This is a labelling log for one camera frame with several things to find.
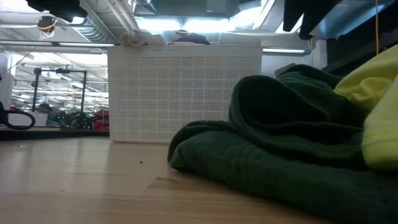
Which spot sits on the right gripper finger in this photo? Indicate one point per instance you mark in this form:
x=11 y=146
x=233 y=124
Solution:
x=293 y=14
x=317 y=15

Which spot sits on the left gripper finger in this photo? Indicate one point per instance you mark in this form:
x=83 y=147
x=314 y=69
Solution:
x=71 y=16
x=73 y=5

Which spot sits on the pale pink garment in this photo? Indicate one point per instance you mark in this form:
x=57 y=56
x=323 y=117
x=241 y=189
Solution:
x=136 y=38

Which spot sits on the maroon garment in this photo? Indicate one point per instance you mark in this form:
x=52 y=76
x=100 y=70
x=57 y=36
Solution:
x=194 y=40

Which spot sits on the neon yellow garment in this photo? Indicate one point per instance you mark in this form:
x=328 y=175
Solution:
x=382 y=140

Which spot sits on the dark green garment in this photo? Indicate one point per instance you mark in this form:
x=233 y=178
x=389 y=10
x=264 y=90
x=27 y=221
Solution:
x=280 y=155

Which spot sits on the background black robot arm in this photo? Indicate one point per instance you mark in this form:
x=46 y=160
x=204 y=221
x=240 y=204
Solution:
x=77 y=121

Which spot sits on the long ceiling light tube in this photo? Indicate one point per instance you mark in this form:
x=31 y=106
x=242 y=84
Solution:
x=77 y=44
x=286 y=50

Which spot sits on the white pole with round base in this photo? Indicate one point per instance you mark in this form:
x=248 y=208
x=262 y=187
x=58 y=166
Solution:
x=6 y=81

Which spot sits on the person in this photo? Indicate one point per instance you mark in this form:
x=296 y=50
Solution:
x=46 y=108

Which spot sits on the red storage bin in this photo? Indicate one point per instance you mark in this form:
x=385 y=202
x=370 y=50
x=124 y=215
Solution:
x=101 y=121

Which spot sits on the white woven plastic laundry basket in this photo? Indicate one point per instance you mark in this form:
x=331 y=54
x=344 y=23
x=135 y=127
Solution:
x=149 y=93

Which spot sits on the white box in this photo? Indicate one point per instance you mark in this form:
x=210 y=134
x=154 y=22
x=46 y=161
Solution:
x=28 y=119

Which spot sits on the silver ventilation duct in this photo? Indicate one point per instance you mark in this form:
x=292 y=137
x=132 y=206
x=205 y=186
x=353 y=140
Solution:
x=96 y=28

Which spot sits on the background black workstation frame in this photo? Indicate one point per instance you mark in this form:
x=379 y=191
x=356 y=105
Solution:
x=36 y=93

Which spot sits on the black aluminium rig frame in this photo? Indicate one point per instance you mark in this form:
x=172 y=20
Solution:
x=46 y=134

